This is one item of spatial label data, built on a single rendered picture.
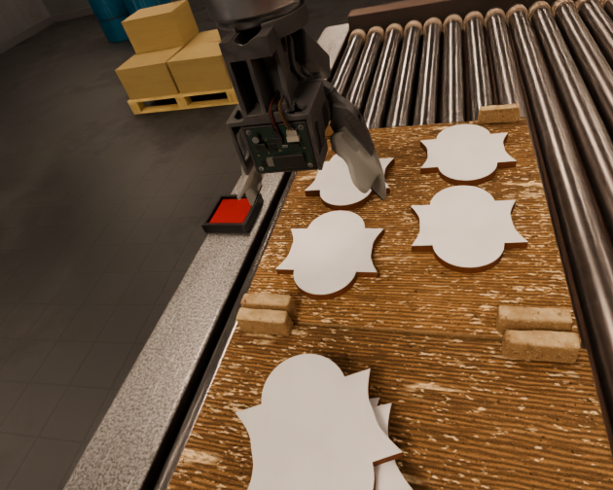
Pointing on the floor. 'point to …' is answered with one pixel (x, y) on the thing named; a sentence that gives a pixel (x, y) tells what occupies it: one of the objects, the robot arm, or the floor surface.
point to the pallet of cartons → (172, 60)
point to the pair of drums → (112, 12)
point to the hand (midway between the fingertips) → (316, 198)
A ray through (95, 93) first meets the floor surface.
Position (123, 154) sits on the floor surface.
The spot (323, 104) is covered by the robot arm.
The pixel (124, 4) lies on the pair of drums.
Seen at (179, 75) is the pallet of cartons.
